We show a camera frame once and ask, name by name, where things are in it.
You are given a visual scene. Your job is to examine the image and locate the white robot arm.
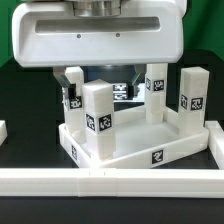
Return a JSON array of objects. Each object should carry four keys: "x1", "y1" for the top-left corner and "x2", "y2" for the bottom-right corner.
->
[{"x1": 12, "y1": 0, "x2": 188, "y2": 73}]

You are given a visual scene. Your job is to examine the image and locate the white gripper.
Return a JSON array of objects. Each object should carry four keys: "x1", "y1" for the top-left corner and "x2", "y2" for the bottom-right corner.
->
[{"x1": 12, "y1": 0, "x2": 184, "y2": 100}]

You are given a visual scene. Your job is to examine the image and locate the white marker base plate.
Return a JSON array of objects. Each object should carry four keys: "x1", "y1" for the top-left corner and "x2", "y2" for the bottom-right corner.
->
[{"x1": 113, "y1": 83, "x2": 145, "y2": 102}]

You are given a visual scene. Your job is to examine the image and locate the white desk tabletop tray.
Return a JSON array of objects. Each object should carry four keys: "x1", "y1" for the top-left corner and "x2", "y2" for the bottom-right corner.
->
[{"x1": 59, "y1": 106, "x2": 209, "y2": 169}]

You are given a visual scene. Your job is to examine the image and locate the white L-shaped fence wall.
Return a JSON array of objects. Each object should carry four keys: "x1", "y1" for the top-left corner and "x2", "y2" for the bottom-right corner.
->
[{"x1": 0, "y1": 120, "x2": 224, "y2": 198}]

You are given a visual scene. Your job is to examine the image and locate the white block at left edge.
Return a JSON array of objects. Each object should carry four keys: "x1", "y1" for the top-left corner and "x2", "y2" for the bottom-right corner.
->
[{"x1": 0, "y1": 120, "x2": 7, "y2": 146}]

